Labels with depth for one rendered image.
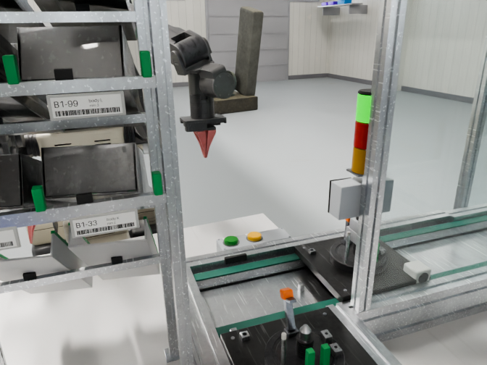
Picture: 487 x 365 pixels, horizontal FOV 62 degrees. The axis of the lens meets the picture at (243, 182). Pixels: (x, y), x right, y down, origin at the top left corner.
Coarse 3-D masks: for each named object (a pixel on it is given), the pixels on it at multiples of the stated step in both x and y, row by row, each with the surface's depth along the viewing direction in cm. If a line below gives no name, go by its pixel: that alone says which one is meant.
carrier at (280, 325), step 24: (312, 312) 84; (264, 336) 78; (288, 336) 75; (312, 336) 70; (336, 336) 78; (240, 360) 73; (264, 360) 72; (288, 360) 70; (312, 360) 65; (336, 360) 70; (360, 360) 72
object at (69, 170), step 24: (120, 144) 59; (48, 168) 57; (72, 168) 58; (96, 168) 58; (120, 168) 59; (144, 168) 72; (48, 192) 57; (72, 192) 58; (96, 192) 58; (120, 192) 59; (144, 192) 68
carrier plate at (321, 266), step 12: (324, 240) 112; (336, 240) 112; (300, 252) 107; (324, 252) 107; (312, 264) 101; (324, 264) 101; (324, 276) 97; (336, 276) 96; (348, 276) 96; (336, 288) 92; (348, 288) 92; (348, 300) 90
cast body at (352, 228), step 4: (352, 220) 99; (356, 220) 98; (352, 224) 99; (356, 224) 98; (348, 228) 101; (352, 228) 100; (356, 228) 98; (352, 232) 100; (356, 232) 98; (352, 236) 100; (356, 236) 98; (352, 240) 100; (356, 240) 99
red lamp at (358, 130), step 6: (360, 126) 75; (366, 126) 74; (354, 132) 77; (360, 132) 75; (366, 132) 74; (354, 138) 77; (360, 138) 75; (366, 138) 75; (354, 144) 77; (360, 144) 76; (366, 144) 75
